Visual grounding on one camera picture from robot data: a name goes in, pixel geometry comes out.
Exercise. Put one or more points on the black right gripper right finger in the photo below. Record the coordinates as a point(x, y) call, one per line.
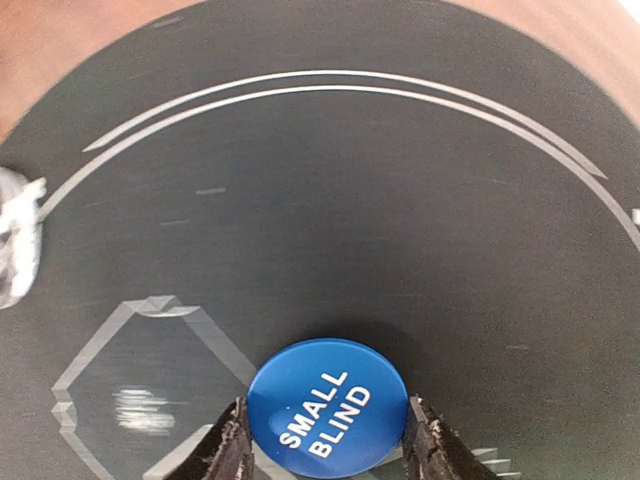
point(433, 451)

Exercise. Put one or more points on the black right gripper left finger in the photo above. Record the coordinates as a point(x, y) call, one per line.
point(226, 451)

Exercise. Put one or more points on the blue small blind button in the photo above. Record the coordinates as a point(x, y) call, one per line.
point(327, 408)

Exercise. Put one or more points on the clear acrylic dealer button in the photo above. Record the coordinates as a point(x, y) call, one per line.
point(21, 234)

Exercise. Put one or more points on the round black poker mat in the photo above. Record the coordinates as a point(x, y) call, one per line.
point(227, 178)

